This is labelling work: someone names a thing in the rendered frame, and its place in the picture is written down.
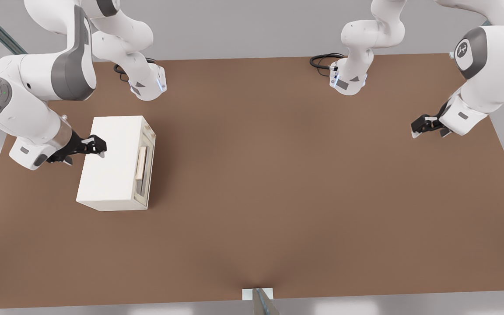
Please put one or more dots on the white oven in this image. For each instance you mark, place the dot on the white oven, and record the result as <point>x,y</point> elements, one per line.
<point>110,166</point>

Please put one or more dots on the oven door with glass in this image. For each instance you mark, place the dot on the oven door with glass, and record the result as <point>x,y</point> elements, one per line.
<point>148,168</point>

